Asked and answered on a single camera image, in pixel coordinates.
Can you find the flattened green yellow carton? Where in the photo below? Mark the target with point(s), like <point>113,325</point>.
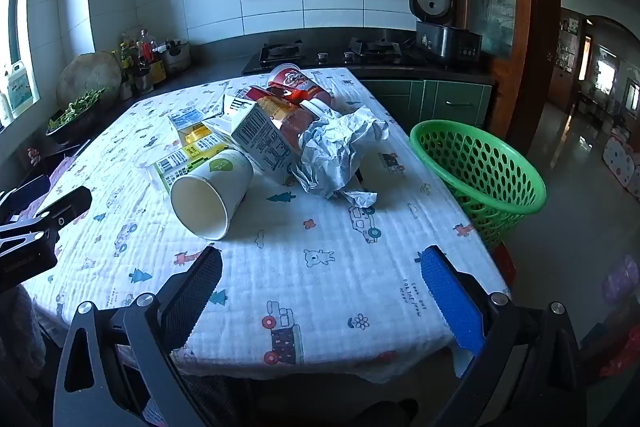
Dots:
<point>175,164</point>

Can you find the dark bowl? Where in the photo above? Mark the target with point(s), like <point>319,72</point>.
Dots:
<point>75,129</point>

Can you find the printed white tablecloth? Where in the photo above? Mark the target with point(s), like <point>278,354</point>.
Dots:
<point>325,227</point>

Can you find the window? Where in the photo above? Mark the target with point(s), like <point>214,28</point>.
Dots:
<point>22,7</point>

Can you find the white plastic jug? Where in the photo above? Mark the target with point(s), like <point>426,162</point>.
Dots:
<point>19,92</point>

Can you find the green base cabinets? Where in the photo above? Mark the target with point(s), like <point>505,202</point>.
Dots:
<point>460,102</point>

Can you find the white blue carton box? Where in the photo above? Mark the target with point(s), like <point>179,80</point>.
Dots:
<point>265,147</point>

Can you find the steel pot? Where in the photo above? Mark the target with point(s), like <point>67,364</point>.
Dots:
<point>176,55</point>

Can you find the white dotted play fence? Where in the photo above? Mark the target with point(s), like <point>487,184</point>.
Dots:
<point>622,162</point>

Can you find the red label condiment bottle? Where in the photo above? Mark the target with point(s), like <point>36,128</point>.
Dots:
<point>145,49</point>

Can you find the wooden glass door cabinet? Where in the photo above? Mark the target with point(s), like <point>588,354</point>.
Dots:
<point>537,7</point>

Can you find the black rice cooker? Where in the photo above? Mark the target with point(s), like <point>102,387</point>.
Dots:
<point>445,42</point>

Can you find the red instant noodle cup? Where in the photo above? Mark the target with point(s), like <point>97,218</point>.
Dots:
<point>295,77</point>

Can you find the yellow condiment bottle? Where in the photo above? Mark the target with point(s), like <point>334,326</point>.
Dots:
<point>125,55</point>

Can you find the large crumpled white paper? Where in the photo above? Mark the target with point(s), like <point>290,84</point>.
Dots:
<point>335,147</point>

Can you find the small crumpled white paper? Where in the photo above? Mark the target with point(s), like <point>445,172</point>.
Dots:
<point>357,198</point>

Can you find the red stool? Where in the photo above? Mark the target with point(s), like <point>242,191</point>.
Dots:
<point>504,263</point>

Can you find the green plastic basket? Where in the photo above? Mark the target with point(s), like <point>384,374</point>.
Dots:
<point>490,187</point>

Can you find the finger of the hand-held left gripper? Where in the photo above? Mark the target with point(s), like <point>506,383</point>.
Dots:
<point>65,209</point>
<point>25,194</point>

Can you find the black gas stove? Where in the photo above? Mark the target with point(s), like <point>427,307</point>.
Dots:
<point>320,57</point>

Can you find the small blue white carton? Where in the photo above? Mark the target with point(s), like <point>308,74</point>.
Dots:
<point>185,117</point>

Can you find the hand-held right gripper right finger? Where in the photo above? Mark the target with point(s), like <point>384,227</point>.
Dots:
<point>450,302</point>

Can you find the large round tan object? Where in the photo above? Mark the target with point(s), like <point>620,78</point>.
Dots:
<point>87,74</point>

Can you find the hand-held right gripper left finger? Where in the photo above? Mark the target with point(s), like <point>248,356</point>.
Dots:
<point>192,302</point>

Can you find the white paper cup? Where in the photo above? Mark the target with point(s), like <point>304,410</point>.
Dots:
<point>220,177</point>

